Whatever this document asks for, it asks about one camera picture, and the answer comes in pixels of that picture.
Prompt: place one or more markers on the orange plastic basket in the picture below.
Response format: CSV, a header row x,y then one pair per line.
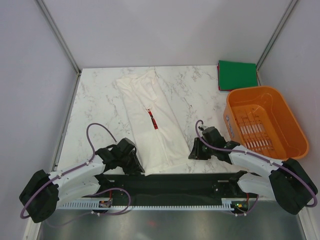
x,y
260,119

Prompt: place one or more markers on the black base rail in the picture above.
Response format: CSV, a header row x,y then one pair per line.
x,y
172,189

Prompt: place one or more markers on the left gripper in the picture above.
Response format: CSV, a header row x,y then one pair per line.
x,y
135,167

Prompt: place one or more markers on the folded red t-shirt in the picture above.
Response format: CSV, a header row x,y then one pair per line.
x,y
218,77

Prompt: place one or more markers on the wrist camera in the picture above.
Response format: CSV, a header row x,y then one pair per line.
x,y
124,147
213,137

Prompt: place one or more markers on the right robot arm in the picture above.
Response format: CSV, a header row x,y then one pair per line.
x,y
286,182

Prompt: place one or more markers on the left aluminium frame post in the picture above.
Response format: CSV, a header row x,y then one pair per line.
x,y
58,35

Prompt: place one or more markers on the right aluminium frame post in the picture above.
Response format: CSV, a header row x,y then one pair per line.
x,y
277,32

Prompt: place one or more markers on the white coca-cola t-shirt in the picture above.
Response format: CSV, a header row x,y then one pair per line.
x,y
158,137

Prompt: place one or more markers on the aluminium frame post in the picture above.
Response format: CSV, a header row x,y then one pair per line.
x,y
58,35
277,32

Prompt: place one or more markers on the white slotted cable duct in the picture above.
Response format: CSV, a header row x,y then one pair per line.
x,y
100,204

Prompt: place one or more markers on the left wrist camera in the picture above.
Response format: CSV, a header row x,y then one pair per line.
x,y
124,147

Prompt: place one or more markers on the folded green t-shirt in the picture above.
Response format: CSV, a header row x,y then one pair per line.
x,y
236,75

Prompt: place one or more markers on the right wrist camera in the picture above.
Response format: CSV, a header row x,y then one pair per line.
x,y
213,137

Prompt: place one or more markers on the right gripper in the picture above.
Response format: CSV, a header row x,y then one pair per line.
x,y
195,153

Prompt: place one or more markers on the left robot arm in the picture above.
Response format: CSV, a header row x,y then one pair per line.
x,y
45,192

